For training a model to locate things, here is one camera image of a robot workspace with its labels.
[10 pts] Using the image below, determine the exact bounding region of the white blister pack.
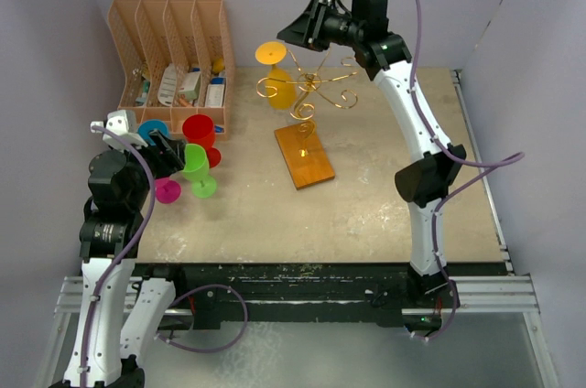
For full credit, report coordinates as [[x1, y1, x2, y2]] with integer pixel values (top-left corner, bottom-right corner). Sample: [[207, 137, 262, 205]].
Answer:
[[157, 64, 177, 107]]

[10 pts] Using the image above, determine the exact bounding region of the green plastic wine glass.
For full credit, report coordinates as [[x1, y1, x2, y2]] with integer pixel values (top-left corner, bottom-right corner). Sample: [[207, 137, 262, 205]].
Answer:
[[181, 144, 217, 199]]

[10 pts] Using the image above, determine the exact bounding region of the peach plastic file organizer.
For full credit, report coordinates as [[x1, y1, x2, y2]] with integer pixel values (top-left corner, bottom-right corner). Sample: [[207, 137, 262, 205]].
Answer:
[[107, 0, 236, 141]]

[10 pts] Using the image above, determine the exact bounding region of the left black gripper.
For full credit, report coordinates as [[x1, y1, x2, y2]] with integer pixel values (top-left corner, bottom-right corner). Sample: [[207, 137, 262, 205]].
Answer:
[[116, 128, 185, 209]]

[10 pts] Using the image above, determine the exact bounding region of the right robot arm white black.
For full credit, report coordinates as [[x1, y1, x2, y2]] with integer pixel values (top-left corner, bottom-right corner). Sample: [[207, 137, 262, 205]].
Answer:
[[277, 0, 466, 307]]

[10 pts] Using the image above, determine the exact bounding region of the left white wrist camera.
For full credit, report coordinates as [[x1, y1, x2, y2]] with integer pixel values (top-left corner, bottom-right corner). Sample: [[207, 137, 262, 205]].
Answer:
[[90, 109, 147, 151]]

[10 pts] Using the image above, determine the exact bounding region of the wooden rack base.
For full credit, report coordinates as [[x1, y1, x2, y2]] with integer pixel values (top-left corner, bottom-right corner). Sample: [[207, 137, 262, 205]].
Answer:
[[274, 120, 335, 190]]

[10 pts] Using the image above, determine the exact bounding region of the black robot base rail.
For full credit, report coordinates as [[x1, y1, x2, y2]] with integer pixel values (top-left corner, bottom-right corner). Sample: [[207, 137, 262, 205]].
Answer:
[[114, 262, 463, 332]]

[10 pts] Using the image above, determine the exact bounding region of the yellow object in organizer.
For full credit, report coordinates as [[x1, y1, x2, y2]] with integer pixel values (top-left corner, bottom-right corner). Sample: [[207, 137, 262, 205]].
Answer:
[[212, 58, 225, 74]]

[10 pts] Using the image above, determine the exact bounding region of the red plastic wine glass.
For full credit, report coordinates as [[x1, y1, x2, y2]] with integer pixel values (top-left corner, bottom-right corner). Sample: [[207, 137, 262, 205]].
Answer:
[[182, 114, 222, 168]]

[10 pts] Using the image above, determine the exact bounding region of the aluminium frame rail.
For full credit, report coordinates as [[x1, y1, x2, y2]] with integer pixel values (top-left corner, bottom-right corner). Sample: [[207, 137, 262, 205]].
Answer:
[[450, 68, 559, 388]]

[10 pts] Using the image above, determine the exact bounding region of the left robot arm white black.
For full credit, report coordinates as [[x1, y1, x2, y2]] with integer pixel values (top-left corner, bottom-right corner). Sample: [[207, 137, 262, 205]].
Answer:
[[54, 124, 189, 387]]

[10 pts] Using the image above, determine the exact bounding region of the white blue box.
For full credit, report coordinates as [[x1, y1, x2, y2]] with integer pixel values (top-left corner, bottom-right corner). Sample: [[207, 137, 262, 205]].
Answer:
[[204, 77, 226, 108]]

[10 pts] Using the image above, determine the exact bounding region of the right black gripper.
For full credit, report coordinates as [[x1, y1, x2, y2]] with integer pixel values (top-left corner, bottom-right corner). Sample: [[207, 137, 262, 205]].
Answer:
[[279, 0, 364, 52]]

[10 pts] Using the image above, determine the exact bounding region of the blue plastic wine glass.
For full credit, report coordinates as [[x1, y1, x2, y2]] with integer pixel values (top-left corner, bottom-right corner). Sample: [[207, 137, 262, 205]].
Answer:
[[138, 119, 169, 145]]

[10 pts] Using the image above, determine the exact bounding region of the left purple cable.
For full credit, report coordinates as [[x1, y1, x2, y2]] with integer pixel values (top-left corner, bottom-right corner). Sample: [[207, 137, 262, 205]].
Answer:
[[77, 124, 157, 388]]

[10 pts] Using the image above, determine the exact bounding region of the gold wire glass rack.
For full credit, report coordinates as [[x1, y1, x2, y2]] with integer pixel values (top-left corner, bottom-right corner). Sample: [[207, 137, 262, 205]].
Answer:
[[255, 47, 363, 156]]

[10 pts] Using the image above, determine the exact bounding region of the orange plastic wine glass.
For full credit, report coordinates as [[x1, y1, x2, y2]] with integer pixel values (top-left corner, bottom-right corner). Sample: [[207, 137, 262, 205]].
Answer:
[[255, 41, 296, 110]]

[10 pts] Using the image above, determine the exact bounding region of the white medicine box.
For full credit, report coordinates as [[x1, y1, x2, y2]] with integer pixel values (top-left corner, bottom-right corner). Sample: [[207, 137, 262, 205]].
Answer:
[[178, 70, 201, 102]]

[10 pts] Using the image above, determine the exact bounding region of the pink plastic wine glass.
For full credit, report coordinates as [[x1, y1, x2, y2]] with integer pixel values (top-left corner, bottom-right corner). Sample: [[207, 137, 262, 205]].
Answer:
[[155, 178, 182, 204]]

